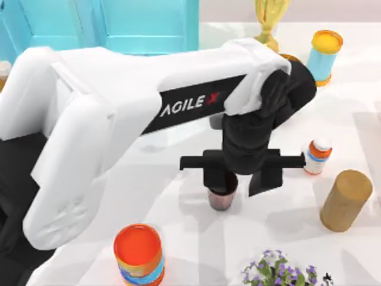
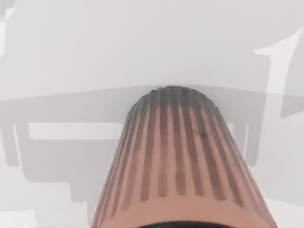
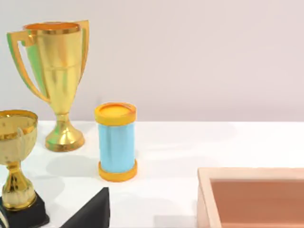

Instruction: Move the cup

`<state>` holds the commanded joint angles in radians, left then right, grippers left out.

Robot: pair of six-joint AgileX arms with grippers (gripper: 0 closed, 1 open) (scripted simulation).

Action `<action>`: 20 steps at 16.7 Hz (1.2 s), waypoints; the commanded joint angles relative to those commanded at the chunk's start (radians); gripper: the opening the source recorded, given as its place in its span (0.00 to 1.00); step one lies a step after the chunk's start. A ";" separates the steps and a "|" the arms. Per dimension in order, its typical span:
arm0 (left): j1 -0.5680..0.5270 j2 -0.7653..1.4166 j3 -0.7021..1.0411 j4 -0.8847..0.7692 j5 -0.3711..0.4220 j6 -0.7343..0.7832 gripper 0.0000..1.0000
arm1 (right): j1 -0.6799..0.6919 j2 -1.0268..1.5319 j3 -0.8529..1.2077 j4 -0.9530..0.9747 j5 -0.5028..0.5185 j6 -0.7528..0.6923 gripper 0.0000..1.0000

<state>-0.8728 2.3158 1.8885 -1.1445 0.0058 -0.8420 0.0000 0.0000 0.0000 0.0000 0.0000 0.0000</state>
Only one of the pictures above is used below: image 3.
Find shallow salmon-coloured box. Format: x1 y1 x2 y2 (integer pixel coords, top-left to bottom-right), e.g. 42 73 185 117
197 167 304 228

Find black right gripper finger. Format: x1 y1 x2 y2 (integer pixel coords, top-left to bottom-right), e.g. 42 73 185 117
59 187 110 228

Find small gold trophy black base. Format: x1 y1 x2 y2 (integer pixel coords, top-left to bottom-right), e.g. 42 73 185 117
0 109 50 228

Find tall gold trophy with handles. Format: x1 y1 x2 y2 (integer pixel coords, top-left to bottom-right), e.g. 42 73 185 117
6 20 90 152

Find light blue and yellow can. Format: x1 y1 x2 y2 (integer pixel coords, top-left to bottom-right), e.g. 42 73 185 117
95 102 138 183

